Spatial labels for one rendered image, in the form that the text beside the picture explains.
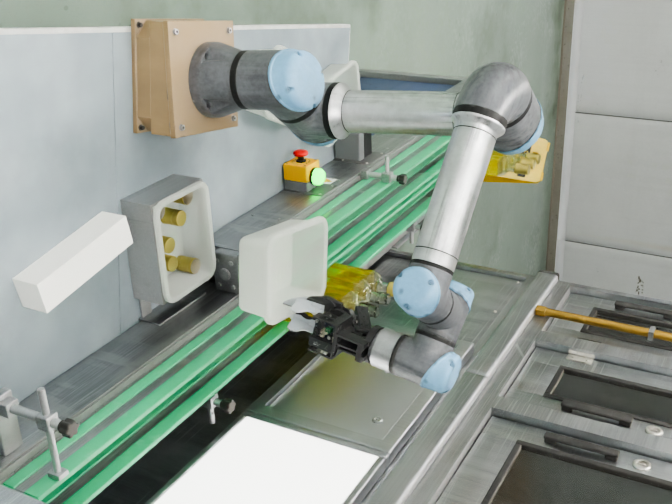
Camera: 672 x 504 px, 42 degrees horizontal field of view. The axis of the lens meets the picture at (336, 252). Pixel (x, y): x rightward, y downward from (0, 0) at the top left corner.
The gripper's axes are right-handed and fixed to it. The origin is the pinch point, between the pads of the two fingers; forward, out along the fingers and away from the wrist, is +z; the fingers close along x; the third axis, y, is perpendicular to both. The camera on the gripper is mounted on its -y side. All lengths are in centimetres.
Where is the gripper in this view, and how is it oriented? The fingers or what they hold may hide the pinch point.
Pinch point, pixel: (291, 305)
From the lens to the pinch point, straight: 170.7
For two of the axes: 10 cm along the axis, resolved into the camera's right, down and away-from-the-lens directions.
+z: -8.6, -3.1, 4.1
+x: -1.6, 9.2, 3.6
